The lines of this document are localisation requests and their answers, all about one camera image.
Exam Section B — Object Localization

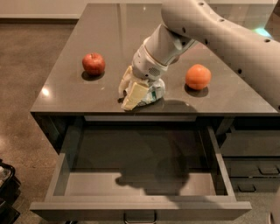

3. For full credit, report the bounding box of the metal drawer handle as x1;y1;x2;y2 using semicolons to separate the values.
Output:
123;211;158;224

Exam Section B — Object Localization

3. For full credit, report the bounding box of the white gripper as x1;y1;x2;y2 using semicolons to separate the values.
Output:
118;44;168;110

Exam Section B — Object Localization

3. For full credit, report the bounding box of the open grey top drawer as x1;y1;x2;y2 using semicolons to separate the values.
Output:
31;117;252;222

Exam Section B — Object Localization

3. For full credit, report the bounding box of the black cart on floor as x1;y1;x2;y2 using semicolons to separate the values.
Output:
0;160;21;224

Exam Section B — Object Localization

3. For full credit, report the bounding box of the red apple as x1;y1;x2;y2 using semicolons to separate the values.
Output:
82;52;105;75

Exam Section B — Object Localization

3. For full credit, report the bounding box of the crushed 7up can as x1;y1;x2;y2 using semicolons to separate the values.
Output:
137;79;165;107

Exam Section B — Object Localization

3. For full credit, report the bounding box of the orange fruit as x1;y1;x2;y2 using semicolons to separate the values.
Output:
185;64;212;90

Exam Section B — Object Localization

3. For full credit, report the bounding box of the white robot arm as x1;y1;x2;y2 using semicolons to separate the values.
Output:
118;0;280;110

